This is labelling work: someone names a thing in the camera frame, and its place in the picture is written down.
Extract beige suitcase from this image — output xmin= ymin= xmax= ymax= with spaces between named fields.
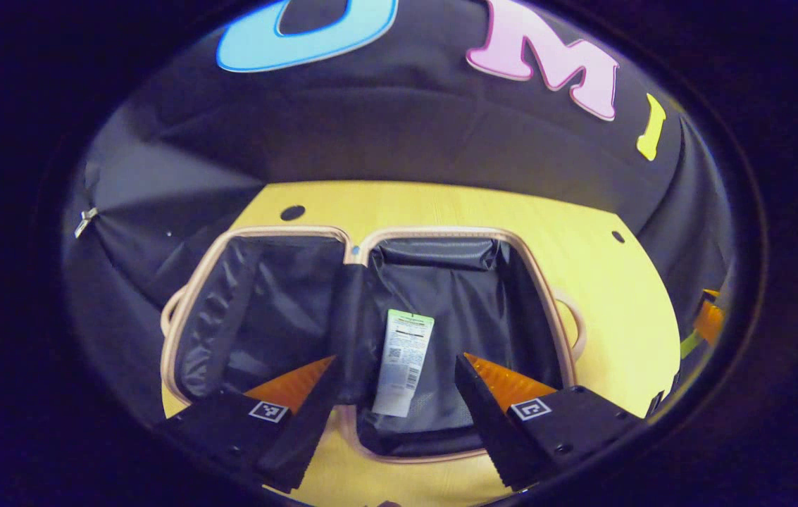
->
xmin=159 ymin=225 xmax=588 ymax=464

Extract white skin care tube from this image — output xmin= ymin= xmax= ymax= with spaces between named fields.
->
xmin=372 ymin=308 xmax=436 ymax=418

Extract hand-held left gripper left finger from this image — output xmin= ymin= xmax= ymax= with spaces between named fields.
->
xmin=156 ymin=356 xmax=343 ymax=494

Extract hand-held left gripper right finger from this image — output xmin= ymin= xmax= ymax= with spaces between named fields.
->
xmin=454 ymin=352 xmax=646 ymax=492

